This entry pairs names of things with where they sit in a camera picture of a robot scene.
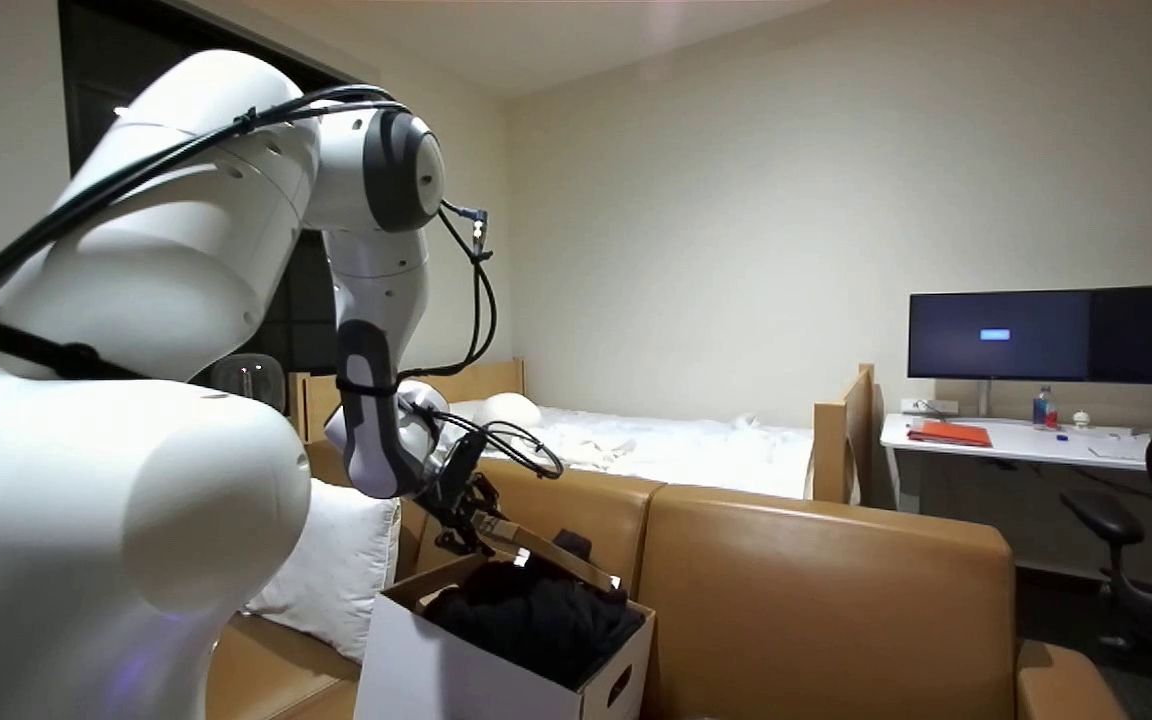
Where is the orange item on desk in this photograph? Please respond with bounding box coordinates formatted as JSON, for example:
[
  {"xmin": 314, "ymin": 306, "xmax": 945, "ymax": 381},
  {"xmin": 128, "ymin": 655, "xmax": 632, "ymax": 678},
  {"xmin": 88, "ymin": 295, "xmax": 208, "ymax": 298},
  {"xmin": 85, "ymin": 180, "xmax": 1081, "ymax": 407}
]
[{"xmin": 909, "ymin": 419, "xmax": 994, "ymax": 447}]

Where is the wooden frame bed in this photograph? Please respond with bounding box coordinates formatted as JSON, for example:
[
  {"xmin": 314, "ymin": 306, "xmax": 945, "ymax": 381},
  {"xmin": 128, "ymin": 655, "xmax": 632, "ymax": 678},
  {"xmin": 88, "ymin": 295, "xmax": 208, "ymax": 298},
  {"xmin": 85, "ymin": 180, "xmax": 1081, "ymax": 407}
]
[{"xmin": 289, "ymin": 355, "xmax": 889, "ymax": 506}]

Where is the white desk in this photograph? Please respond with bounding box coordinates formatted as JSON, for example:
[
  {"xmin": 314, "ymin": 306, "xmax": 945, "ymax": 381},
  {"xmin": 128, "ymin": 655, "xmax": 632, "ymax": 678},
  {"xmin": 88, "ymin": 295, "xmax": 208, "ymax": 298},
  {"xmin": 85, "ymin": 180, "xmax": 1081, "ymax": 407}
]
[{"xmin": 880, "ymin": 411, "xmax": 1148, "ymax": 510}]

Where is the blue bottle on desk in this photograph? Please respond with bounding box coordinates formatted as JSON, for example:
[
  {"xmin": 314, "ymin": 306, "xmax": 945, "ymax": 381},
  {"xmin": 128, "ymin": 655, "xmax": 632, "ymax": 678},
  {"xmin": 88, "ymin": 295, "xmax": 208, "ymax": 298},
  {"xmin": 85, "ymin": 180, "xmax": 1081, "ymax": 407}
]
[{"xmin": 1028, "ymin": 388, "xmax": 1053, "ymax": 422}]

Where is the white dotted pillow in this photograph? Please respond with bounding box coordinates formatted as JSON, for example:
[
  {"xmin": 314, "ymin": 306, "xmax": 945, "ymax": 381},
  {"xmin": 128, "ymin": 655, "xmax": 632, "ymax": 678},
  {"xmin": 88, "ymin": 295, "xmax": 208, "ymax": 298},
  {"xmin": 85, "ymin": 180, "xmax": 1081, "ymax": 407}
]
[{"xmin": 249, "ymin": 480, "xmax": 400, "ymax": 658}]

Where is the round white pillow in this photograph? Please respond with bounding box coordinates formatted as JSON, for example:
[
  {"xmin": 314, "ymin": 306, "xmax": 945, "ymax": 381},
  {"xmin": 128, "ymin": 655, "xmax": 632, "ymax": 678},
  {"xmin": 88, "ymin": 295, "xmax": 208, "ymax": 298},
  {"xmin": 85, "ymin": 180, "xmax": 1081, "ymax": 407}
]
[{"xmin": 486, "ymin": 391, "xmax": 546, "ymax": 427}]

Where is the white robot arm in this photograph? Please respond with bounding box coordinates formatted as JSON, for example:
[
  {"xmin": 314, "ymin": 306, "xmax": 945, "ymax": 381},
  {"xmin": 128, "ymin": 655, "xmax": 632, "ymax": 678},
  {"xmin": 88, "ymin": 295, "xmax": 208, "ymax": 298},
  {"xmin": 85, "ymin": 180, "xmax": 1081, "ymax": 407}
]
[{"xmin": 0, "ymin": 49, "xmax": 479, "ymax": 720}]

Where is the dark window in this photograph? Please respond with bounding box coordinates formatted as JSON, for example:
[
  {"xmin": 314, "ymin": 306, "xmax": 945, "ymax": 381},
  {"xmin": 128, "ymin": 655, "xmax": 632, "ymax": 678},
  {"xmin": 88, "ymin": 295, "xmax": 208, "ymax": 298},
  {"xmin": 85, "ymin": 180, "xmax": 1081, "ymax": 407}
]
[{"xmin": 29, "ymin": 49, "xmax": 380, "ymax": 381}]

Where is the left black monitor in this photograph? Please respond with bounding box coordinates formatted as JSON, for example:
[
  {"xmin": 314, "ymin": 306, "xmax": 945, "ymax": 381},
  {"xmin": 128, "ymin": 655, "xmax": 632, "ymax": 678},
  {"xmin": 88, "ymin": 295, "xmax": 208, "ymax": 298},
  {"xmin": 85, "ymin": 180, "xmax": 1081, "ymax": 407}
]
[{"xmin": 909, "ymin": 292, "xmax": 1090, "ymax": 381}]

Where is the tan leather sofa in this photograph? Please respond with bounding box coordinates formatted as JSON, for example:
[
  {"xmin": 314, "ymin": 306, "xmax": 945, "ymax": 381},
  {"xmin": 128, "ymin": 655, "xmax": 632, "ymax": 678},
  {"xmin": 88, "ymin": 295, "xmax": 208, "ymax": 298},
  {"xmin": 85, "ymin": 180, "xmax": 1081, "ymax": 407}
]
[{"xmin": 204, "ymin": 462, "xmax": 1127, "ymax": 720}]

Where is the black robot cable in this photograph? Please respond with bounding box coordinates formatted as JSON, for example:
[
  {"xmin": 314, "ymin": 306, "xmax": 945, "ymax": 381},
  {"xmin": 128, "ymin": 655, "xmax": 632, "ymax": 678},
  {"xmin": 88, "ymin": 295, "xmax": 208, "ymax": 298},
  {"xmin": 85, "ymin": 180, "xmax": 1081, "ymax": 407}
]
[{"xmin": 0, "ymin": 80, "xmax": 569, "ymax": 485}]

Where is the white cardboard box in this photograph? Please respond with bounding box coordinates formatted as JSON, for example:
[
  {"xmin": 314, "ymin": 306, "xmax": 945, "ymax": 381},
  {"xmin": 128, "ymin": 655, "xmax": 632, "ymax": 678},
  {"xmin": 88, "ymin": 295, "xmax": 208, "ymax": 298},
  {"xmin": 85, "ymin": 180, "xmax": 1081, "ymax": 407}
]
[{"xmin": 354, "ymin": 560, "xmax": 658, "ymax": 720}]

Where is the black cloth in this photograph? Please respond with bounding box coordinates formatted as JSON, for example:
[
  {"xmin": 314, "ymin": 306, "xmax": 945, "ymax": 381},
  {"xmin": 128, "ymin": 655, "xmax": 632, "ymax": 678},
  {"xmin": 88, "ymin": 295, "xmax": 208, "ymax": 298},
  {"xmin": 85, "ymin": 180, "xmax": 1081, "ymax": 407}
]
[{"xmin": 425, "ymin": 564, "xmax": 644, "ymax": 688}]

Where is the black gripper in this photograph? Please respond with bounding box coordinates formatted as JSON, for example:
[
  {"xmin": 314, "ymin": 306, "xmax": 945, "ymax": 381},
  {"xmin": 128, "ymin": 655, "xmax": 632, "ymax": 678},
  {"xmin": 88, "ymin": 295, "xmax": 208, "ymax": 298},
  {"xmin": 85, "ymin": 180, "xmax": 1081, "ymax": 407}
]
[{"xmin": 407, "ymin": 404, "xmax": 501, "ymax": 551}]

